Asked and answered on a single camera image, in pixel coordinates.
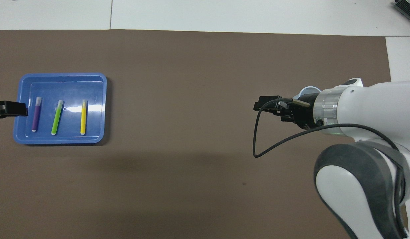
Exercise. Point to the grey ribbed device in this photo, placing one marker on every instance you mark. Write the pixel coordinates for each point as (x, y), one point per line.
(407, 8)

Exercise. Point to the pale blue plastic cup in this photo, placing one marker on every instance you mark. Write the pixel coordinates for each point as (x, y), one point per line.
(306, 89)

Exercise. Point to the purple pen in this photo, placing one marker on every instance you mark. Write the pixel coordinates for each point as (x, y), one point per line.
(35, 119)

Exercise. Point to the green pen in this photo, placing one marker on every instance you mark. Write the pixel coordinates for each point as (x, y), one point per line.
(56, 121)

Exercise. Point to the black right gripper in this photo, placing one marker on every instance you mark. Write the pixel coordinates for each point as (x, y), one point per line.
(303, 114)

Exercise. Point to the yellow pen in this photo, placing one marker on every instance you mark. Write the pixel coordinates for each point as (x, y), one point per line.
(83, 122)

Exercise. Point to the blue plastic tray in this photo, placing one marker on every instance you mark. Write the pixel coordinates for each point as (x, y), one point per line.
(92, 89)

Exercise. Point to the brown table mat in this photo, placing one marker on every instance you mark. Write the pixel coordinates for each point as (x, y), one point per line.
(158, 182)

